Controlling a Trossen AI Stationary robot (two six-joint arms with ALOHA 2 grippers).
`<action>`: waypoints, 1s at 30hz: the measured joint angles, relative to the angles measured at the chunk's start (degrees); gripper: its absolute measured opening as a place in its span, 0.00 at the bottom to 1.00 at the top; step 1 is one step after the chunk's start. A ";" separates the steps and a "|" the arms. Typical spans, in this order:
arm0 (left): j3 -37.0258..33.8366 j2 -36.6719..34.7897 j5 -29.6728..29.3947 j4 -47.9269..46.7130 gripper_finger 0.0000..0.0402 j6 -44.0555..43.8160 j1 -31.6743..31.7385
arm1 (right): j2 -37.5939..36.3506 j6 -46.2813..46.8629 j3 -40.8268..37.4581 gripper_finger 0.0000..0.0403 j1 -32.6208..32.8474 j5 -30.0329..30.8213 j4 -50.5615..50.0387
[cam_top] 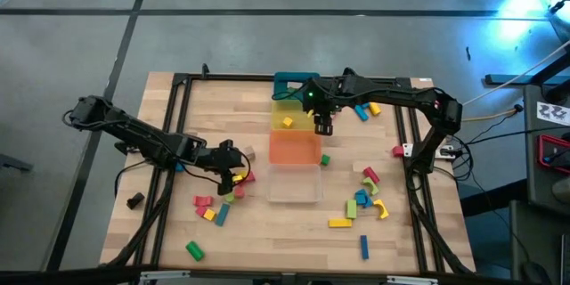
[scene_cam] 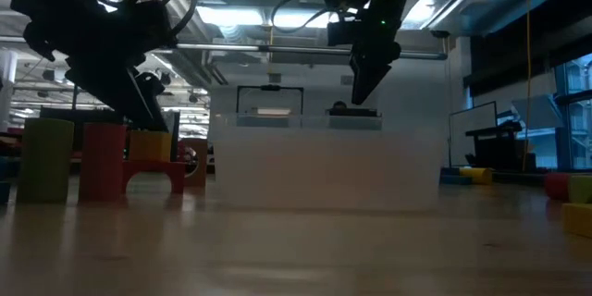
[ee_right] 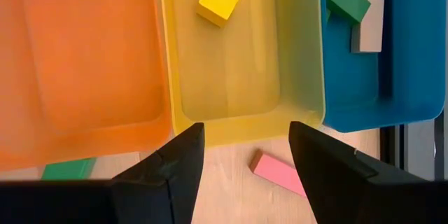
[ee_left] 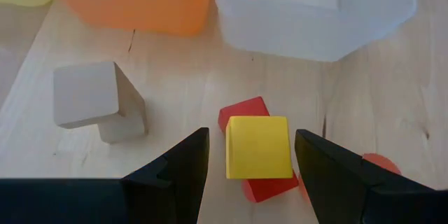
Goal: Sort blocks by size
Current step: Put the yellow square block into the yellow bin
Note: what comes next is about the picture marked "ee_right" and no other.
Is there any orange translucent plastic bin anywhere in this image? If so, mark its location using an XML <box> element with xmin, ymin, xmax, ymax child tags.
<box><xmin>0</xmin><ymin>0</ymin><xmax>173</xmax><ymax>173</ymax></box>

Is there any yellow translucent plastic bin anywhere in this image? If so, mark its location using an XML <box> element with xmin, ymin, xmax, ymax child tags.
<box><xmin>158</xmin><ymin>0</ymin><xmax>327</xmax><ymax>148</ymax></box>

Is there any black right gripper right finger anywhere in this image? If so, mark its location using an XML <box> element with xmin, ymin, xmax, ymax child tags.
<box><xmin>288</xmin><ymin>121</ymin><xmax>448</xmax><ymax>224</ymax></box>

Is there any pink plank block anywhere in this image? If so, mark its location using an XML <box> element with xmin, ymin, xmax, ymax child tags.
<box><xmin>248</xmin><ymin>149</ymin><xmax>308</xmax><ymax>197</ymax></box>

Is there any teal plastic bin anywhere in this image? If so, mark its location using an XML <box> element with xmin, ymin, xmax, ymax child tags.
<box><xmin>318</xmin><ymin>0</ymin><xmax>448</xmax><ymax>134</ymax></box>

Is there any black aluminium table frame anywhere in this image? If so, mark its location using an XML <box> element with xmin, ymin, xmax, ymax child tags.
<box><xmin>379</xmin><ymin>110</ymin><xmax>446</xmax><ymax>181</ymax></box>

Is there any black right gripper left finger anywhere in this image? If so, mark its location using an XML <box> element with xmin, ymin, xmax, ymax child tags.
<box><xmin>0</xmin><ymin>122</ymin><xmax>206</xmax><ymax>224</ymax></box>

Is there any green cube block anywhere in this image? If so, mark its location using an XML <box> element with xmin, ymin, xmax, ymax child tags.
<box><xmin>41</xmin><ymin>157</ymin><xmax>98</xmax><ymax>181</ymax></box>

